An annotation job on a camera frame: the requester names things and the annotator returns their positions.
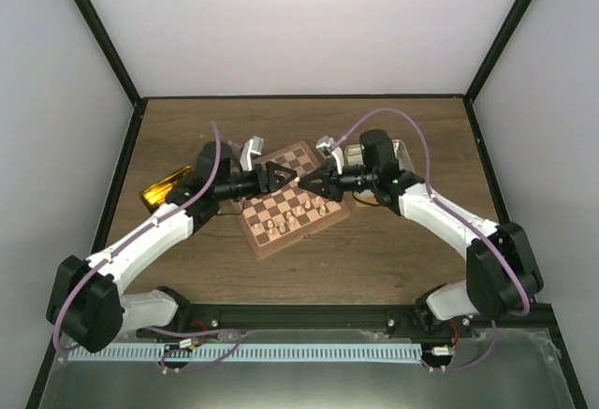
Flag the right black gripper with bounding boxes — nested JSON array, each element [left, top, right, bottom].
[[299, 160, 378, 203]]

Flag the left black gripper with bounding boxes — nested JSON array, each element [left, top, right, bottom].
[[216, 162, 298, 201]]

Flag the light wooden chess piece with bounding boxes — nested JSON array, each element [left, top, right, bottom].
[[285, 211, 297, 229]]

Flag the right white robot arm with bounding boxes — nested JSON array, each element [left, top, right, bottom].
[[299, 129, 544, 337]]

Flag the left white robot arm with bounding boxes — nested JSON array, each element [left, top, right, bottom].
[[46, 141, 298, 353]]

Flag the cream tin with light pieces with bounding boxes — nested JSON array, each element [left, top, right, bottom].
[[343, 139, 415, 208]]

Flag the gold tin with dark pieces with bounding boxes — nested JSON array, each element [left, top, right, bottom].
[[139, 165, 194, 213]]

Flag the wooden chessboard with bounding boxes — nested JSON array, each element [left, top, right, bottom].
[[236, 139, 351, 260]]

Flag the light blue slotted strip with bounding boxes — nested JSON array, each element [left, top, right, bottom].
[[68, 343, 422, 363]]

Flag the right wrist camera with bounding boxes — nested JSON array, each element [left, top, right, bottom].
[[315, 136, 344, 173]]

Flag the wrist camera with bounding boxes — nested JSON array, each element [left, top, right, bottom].
[[240, 136, 264, 172], [315, 136, 344, 173]]

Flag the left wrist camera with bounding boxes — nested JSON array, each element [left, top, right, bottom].
[[240, 136, 264, 172]]

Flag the black mounting rail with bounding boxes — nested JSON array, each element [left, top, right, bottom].
[[60, 303, 558, 340]]

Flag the black enclosure frame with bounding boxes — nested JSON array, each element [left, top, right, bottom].
[[25, 0, 589, 409]]

